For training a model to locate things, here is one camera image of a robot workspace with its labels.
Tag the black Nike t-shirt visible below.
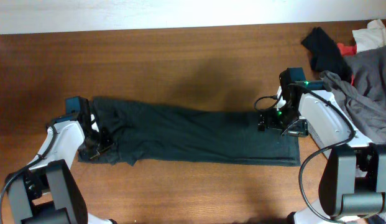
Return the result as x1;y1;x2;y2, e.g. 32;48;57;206
78;97;300;167

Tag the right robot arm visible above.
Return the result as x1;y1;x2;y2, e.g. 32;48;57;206
258;80;386;223

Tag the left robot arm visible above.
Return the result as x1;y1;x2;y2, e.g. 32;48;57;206
0;112;115;224

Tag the black garment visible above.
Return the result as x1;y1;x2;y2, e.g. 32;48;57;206
301;27;352;82

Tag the grey garment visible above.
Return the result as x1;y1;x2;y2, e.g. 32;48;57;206
319;46;386;144

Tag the red garment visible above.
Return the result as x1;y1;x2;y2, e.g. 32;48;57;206
334;43;357;85

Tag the white garment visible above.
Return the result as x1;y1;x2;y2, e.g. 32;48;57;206
352;19;386;53

